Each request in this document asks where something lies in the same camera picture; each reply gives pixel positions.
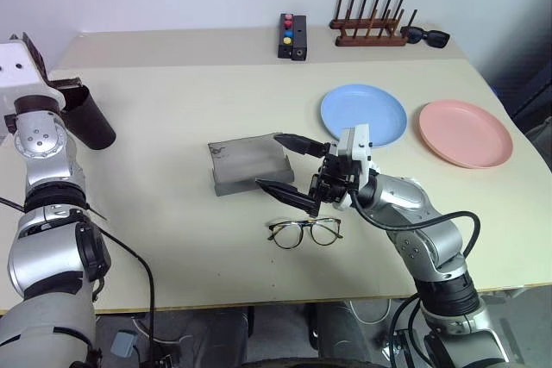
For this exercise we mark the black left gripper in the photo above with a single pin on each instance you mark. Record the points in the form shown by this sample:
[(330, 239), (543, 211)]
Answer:
[(38, 60)]

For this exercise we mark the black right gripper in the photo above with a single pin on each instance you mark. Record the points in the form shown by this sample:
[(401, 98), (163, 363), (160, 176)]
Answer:
[(332, 182)]

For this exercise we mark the dark brown cup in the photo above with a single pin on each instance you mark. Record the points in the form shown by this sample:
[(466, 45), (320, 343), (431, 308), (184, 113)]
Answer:
[(90, 122)]

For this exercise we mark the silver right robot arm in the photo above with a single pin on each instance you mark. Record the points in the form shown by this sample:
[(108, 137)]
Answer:
[(414, 200)]

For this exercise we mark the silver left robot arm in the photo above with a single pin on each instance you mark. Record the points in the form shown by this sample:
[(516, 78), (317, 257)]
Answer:
[(43, 256)]

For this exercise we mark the grey open glasses case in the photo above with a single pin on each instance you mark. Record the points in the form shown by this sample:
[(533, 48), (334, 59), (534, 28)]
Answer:
[(246, 161)]

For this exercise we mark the tortoiseshell round eyeglasses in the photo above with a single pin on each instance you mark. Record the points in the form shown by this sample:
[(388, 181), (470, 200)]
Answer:
[(321, 232)]

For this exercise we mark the light blue plate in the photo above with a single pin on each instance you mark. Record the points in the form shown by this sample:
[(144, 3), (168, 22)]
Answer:
[(362, 109)]

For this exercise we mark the black marker holder box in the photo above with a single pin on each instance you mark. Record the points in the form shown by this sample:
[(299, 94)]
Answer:
[(284, 51)]

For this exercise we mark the yellow capped marker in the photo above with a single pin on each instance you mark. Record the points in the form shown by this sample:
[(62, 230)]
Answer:
[(286, 40)]

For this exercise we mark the red capped marker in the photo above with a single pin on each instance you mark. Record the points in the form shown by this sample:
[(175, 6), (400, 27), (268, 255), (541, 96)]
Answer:
[(287, 25)]

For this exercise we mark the dark wooden plate rack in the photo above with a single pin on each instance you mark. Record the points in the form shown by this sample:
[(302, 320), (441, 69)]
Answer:
[(371, 38)]

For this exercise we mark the dark rounded shape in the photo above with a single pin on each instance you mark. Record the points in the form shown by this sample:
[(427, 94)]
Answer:
[(340, 333)]

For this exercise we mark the pink plate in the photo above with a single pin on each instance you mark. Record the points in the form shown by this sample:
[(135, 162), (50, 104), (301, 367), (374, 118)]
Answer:
[(466, 133)]

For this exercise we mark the black sunglasses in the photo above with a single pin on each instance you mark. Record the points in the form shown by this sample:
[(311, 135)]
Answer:
[(435, 37)]

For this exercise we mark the small blue-grey box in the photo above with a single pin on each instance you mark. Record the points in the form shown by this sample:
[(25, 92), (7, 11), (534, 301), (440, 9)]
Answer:
[(123, 342)]

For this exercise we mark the dark blue background object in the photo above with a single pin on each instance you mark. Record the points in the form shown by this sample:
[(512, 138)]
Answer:
[(530, 101)]

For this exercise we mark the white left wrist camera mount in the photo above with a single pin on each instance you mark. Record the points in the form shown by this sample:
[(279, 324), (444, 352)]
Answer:
[(17, 79)]

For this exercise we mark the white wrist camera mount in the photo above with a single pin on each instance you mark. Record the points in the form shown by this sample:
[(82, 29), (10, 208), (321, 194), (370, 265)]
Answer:
[(17, 79), (358, 148)]

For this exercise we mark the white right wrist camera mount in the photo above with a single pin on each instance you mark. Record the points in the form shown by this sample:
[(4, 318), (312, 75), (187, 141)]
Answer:
[(358, 148)]

